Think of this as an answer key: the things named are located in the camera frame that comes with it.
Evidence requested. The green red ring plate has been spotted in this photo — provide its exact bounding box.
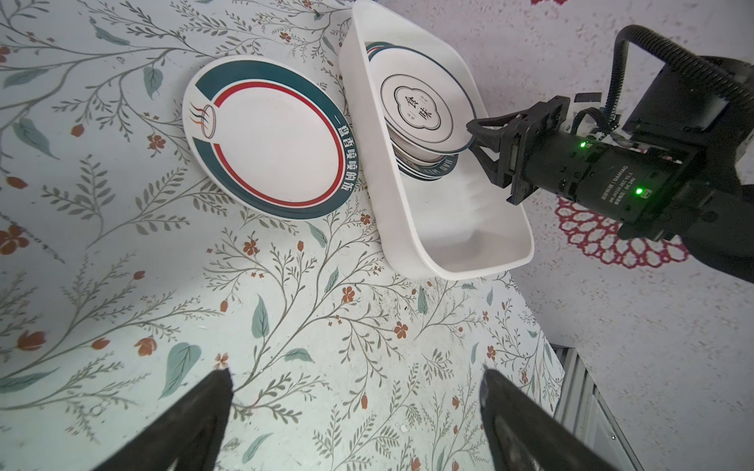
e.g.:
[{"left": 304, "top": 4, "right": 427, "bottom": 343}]
[{"left": 182, "top": 56, "right": 359, "bottom": 220}]

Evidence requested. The right black corrugated cable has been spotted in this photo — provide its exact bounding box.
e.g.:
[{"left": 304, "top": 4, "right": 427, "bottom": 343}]
[{"left": 600, "top": 24, "right": 754, "bottom": 128}]

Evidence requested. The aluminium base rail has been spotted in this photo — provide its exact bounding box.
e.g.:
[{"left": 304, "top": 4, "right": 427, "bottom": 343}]
[{"left": 554, "top": 345, "right": 644, "bottom": 470}]

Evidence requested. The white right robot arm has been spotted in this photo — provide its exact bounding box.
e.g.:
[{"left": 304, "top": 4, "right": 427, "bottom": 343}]
[{"left": 467, "top": 67, "right": 753, "bottom": 282}]

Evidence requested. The white plate flower emblem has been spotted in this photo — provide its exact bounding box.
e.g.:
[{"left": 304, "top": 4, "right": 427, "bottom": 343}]
[{"left": 369, "top": 45, "right": 476, "bottom": 154}]

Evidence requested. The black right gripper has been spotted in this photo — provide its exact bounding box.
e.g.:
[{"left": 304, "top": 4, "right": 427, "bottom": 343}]
[{"left": 467, "top": 96, "right": 677, "bottom": 224}]

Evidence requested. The large green Hao Shi plate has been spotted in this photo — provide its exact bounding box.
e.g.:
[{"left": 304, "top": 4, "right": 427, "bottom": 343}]
[{"left": 366, "top": 41, "right": 460, "bottom": 181}]

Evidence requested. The white plastic bin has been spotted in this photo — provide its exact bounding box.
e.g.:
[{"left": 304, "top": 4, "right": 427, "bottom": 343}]
[{"left": 339, "top": 1, "right": 534, "bottom": 281}]

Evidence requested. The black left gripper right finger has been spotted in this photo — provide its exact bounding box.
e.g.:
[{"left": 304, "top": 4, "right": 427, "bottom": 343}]
[{"left": 479, "top": 368, "right": 614, "bottom": 470}]

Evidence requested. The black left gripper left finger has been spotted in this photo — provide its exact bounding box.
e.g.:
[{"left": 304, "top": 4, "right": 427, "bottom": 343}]
[{"left": 96, "top": 370, "right": 233, "bottom": 471}]

